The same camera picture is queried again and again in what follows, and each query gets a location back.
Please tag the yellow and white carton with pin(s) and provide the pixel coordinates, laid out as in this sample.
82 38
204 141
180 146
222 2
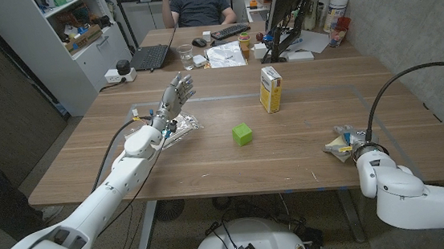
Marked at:
269 92

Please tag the black round plug adapter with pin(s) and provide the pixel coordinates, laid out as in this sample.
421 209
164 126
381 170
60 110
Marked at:
123 66

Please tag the white square box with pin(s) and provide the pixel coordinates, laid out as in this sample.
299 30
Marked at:
260 51

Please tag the cardboard box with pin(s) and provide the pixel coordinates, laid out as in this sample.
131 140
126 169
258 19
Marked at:
83 40

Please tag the orange wooden block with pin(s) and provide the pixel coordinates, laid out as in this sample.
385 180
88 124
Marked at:
245 52

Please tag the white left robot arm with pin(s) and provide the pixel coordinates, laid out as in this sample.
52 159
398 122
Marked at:
107 191

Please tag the white power strip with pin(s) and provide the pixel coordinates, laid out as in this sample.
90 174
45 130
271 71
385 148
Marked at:
113 76

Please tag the white paper sheet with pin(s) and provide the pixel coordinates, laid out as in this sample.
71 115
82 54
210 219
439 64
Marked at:
315 39

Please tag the green cube block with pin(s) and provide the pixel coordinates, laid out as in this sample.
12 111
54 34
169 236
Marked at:
242 135

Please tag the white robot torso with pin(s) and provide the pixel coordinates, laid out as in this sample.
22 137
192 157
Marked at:
252 238

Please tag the silver plastic sheet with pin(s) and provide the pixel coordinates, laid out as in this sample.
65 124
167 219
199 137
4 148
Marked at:
225 55

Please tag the black keyboard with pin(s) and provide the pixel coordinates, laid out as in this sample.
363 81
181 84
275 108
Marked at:
230 31

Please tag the pale yellow sponge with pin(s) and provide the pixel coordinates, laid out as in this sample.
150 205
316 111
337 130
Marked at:
336 146

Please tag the small white cube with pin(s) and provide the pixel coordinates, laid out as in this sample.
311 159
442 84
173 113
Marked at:
206 36

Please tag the black computer mouse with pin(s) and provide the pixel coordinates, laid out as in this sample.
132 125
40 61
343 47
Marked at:
199 42

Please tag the seated person in dark shirt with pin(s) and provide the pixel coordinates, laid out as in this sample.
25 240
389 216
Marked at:
199 7

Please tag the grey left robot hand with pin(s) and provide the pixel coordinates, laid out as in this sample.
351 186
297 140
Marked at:
173 98

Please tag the white canister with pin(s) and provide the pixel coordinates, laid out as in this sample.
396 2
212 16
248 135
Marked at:
337 9

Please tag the black laptop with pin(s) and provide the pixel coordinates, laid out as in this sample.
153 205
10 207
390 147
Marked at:
151 57

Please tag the clear drinking glass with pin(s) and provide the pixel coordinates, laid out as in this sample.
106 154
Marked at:
186 59

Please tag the dark red ball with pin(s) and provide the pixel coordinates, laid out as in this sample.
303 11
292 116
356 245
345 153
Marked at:
260 37

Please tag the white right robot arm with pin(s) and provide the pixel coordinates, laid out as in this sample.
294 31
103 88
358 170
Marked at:
405 193

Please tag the colourful stacking toy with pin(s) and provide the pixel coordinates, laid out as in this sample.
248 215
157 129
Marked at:
244 39

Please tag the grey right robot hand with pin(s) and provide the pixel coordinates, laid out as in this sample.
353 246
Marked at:
358 138

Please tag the white charger block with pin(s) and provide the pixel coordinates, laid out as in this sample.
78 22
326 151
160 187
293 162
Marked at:
200 60

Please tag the flat white box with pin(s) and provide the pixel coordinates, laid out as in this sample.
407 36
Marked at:
300 56

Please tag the grey metal table leg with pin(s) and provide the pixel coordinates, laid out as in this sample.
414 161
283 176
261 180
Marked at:
350 214
148 227

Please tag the white shelf cabinet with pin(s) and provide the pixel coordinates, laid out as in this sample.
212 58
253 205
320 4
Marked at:
51 63

